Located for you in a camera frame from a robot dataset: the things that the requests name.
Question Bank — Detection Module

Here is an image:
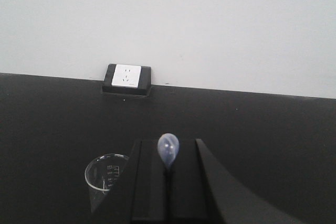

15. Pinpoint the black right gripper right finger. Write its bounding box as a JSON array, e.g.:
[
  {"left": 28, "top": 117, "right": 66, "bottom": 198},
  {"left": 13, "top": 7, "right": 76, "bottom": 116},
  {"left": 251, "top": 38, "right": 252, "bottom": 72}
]
[{"left": 170, "top": 139, "right": 302, "bottom": 223}]

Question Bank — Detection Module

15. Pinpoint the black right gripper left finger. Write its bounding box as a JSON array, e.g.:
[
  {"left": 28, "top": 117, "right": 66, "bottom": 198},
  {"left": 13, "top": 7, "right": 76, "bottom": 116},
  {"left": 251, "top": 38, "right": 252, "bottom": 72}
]
[{"left": 90, "top": 140, "right": 167, "bottom": 223}]

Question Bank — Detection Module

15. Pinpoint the clear glass beaker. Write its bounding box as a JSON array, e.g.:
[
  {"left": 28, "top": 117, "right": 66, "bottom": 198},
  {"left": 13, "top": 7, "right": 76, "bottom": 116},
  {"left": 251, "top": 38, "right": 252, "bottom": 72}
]
[{"left": 85, "top": 153, "right": 129, "bottom": 212}]

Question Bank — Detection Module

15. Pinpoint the black socket box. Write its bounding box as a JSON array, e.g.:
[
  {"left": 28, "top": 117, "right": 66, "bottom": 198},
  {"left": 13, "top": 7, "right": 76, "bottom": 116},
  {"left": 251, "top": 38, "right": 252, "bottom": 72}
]
[{"left": 102, "top": 64, "right": 151, "bottom": 97}]

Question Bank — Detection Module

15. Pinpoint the white wall power socket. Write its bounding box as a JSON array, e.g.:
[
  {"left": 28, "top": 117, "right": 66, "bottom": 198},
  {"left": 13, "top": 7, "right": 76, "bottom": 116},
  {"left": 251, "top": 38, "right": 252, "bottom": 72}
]
[{"left": 111, "top": 64, "right": 141, "bottom": 89}]

